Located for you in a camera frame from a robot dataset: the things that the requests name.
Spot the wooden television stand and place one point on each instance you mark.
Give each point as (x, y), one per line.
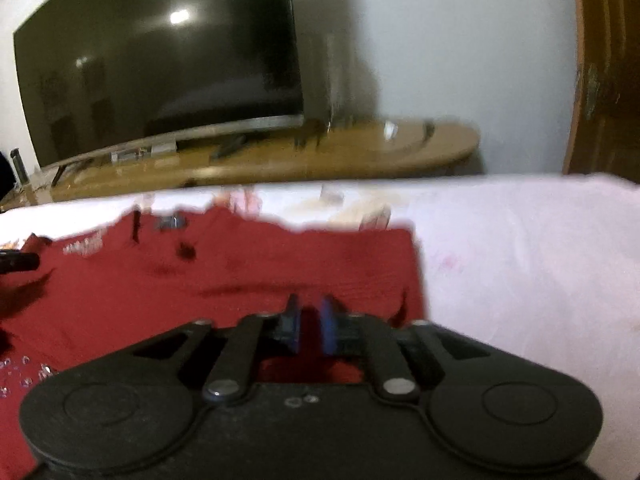
(350, 152)

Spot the brown wooden door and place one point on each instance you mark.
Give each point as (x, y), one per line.
(610, 70)

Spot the red knitted sweater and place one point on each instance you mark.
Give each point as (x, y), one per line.
(200, 280)

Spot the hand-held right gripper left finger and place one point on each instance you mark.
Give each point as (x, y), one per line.
(235, 355)

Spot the large black television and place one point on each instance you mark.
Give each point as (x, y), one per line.
(150, 60)

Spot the floral pink bed sheet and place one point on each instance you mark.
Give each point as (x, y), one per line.
(525, 270)

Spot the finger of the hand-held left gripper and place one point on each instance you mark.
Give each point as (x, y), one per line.
(20, 261)

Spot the silver set-top box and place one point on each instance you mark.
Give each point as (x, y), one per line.
(145, 152)

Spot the small white crumpled object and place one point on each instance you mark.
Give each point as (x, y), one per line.
(391, 131)

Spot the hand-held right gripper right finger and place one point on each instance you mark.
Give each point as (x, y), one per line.
(385, 355)

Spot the dark drinking bottle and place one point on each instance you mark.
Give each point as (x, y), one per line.
(19, 166)

